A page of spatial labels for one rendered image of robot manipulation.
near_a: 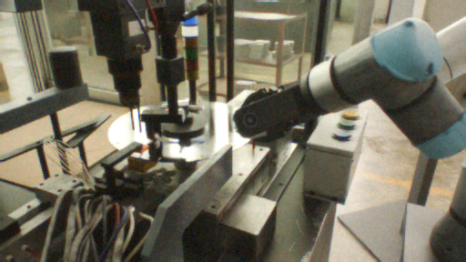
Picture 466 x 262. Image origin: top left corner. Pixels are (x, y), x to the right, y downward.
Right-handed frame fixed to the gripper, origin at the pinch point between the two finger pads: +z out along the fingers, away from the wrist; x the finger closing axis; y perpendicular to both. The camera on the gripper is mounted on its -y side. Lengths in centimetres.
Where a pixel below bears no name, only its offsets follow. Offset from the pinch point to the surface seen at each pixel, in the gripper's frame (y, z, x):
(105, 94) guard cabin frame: 16, 93, 38
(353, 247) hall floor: 97, 70, -72
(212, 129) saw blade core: 3.9, 12.9, 2.4
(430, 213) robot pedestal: 40, -6, -35
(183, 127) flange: -1.7, 15.0, 5.1
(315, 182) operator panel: 24.6, 9.6, -18.8
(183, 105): -0.2, 14.0, 9.6
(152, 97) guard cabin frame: 25, 73, 27
